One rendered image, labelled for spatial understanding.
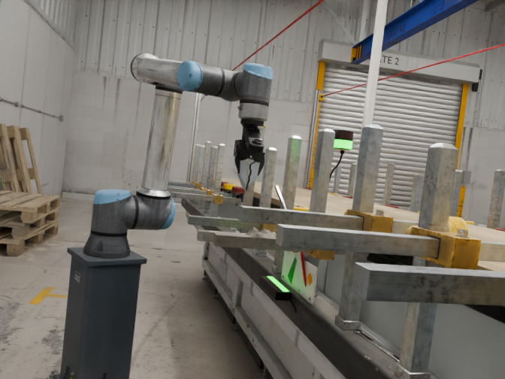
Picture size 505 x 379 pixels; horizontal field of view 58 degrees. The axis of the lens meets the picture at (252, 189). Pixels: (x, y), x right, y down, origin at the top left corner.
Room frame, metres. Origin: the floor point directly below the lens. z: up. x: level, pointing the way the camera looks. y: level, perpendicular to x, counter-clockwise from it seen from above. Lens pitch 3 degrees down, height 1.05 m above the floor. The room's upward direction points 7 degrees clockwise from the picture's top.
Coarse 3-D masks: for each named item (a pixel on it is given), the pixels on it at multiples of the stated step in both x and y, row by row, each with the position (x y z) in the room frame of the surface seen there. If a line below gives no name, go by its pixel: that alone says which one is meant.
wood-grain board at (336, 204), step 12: (228, 180) 3.64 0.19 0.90; (276, 192) 2.77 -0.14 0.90; (300, 192) 3.13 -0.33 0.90; (276, 204) 2.14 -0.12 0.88; (300, 204) 2.00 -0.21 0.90; (336, 204) 2.29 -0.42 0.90; (348, 204) 2.40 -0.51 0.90; (396, 216) 1.95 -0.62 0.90; (408, 216) 2.03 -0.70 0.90; (468, 228) 1.76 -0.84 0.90; (480, 228) 1.83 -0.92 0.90; (492, 240) 1.41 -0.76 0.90; (504, 240) 1.46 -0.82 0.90; (480, 264) 0.91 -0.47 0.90; (492, 264) 0.93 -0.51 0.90; (504, 264) 0.95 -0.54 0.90
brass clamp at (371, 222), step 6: (348, 210) 1.05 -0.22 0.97; (354, 210) 1.04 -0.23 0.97; (360, 216) 0.99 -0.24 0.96; (366, 216) 0.97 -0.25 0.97; (372, 216) 0.95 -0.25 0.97; (378, 216) 0.95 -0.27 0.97; (366, 222) 0.97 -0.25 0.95; (372, 222) 0.95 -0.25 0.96; (378, 222) 0.95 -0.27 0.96; (384, 222) 0.95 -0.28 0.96; (390, 222) 0.96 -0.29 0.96; (366, 228) 0.96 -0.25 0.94; (372, 228) 0.95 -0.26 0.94; (378, 228) 0.95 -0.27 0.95; (384, 228) 0.95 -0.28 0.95; (390, 228) 0.96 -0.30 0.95
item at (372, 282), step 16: (368, 272) 0.43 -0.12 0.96; (384, 272) 0.43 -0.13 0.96; (400, 272) 0.43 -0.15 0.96; (416, 272) 0.44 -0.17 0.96; (432, 272) 0.45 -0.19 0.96; (448, 272) 0.46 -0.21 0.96; (464, 272) 0.47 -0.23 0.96; (480, 272) 0.48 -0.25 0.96; (496, 272) 0.49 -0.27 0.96; (352, 288) 0.45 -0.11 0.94; (368, 288) 0.43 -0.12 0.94; (384, 288) 0.43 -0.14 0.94; (400, 288) 0.44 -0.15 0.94; (416, 288) 0.44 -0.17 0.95; (432, 288) 0.45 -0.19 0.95; (448, 288) 0.45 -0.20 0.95; (464, 288) 0.46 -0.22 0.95; (480, 288) 0.46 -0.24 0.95; (496, 288) 0.47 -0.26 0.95; (464, 304) 0.46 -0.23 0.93; (480, 304) 0.46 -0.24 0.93; (496, 304) 0.47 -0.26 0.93
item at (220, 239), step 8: (216, 240) 1.15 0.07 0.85; (224, 240) 1.16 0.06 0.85; (232, 240) 1.16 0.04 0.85; (240, 240) 1.17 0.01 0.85; (248, 240) 1.17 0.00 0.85; (256, 240) 1.18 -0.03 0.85; (264, 240) 1.18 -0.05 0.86; (272, 240) 1.19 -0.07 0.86; (256, 248) 1.18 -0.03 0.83; (264, 248) 1.18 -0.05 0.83; (272, 248) 1.19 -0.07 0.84; (280, 248) 1.20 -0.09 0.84; (288, 248) 1.20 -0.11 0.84; (296, 248) 1.21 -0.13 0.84
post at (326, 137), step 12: (324, 132) 1.26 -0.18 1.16; (324, 144) 1.26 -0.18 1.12; (324, 156) 1.26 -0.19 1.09; (324, 168) 1.26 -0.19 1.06; (324, 180) 1.26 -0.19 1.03; (312, 192) 1.29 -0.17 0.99; (324, 192) 1.26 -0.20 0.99; (312, 204) 1.28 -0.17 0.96; (324, 204) 1.27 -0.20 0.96; (312, 264) 1.26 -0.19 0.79
